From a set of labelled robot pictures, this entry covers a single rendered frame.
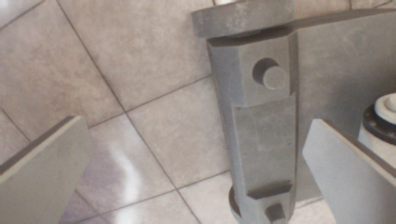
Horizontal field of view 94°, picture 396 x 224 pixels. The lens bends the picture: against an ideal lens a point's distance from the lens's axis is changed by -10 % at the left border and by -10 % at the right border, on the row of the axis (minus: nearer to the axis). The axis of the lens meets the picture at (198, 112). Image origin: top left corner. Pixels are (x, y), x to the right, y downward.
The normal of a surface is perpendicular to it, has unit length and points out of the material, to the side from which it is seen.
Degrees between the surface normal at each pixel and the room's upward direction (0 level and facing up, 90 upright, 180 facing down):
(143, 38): 0
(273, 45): 0
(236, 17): 18
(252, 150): 0
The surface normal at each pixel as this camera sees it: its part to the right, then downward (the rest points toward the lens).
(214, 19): -0.54, 0.45
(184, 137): 0.07, 0.44
